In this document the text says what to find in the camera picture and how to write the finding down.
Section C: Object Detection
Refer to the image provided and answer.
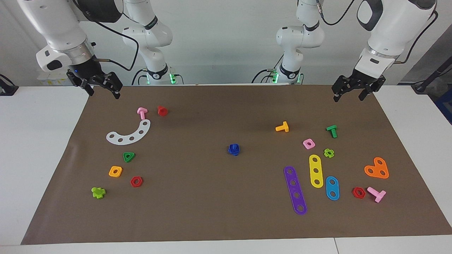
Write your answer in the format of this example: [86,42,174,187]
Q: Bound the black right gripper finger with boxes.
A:
[102,72,123,99]
[67,72,95,96]

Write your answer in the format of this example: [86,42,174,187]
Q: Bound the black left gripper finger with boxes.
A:
[332,76,353,103]
[359,78,386,101]

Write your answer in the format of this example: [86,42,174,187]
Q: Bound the white box with yellow marks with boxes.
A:
[37,74,73,86]

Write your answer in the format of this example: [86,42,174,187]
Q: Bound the black stand with pole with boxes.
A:
[411,56,452,94]

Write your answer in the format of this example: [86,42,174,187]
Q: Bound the white curved perforated strip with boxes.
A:
[106,119,151,145]

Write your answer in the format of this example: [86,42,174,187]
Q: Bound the blue crate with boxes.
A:
[435,88,452,124]

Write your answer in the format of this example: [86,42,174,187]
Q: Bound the black table clamp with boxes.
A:
[0,74,19,96]

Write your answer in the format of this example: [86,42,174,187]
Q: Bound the orange heart-shaped plate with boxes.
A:
[364,157,389,179]

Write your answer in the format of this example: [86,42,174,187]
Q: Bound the yellow three-hole strip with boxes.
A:
[309,154,324,188]

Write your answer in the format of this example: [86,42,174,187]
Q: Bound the blue two-hole strip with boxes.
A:
[325,176,340,201]

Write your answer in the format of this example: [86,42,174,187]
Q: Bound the purple four-hole strip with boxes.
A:
[284,166,308,216]

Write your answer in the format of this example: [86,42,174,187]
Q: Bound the brown table mat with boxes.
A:
[20,84,452,245]

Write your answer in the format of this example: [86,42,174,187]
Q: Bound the black right base cables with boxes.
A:
[132,68,148,85]

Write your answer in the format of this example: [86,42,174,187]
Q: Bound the black base cables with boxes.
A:
[132,68,148,85]
[251,68,279,84]

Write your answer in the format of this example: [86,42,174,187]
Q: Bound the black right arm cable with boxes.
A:
[72,0,140,72]

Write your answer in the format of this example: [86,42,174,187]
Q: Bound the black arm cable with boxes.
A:
[72,0,140,72]
[316,0,439,65]

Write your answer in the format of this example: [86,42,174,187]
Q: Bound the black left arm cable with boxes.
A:
[316,0,439,65]

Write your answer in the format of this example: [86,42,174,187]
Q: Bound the black left base cables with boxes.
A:
[251,68,279,84]

